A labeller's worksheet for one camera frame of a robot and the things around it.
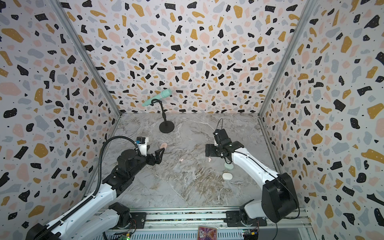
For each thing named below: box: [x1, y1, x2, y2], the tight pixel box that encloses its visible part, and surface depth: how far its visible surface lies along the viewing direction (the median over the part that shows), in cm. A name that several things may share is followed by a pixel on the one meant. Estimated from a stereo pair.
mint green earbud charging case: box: [224, 162, 234, 170], surface depth 93 cm
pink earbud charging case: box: [160, 142, 168, 150], surface depth 102 cm
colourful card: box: [197, 226, 217, 240], surface depth 70 cm
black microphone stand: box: [151, 99, 175, 134], surface depth 115 cm
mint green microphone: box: [142, 88, 173, 107], surface depth 90 cm
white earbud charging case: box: [222, 172, 233, 182], surface depth 90 cm
